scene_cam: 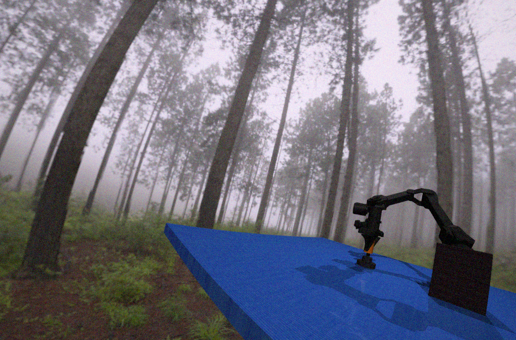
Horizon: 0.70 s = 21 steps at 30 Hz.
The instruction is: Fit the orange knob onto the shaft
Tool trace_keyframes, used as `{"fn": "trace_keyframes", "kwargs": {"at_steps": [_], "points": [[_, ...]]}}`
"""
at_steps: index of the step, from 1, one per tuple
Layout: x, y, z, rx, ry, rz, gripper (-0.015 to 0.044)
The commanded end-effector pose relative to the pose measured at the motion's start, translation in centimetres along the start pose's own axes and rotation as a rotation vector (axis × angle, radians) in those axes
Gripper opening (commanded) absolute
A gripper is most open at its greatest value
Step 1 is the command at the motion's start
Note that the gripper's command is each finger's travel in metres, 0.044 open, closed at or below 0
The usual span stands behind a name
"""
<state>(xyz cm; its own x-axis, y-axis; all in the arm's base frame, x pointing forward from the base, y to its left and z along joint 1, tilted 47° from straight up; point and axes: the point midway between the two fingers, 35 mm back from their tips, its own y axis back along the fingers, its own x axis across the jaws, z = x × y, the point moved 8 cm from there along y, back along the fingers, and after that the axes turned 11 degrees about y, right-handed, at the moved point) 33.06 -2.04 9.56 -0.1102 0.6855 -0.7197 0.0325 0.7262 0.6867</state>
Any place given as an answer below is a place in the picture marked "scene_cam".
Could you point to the orange knob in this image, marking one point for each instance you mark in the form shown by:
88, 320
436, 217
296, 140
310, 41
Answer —
370, 249

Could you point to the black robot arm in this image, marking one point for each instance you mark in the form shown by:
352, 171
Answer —
449, 234

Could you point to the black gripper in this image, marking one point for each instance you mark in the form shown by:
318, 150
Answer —
371, 232

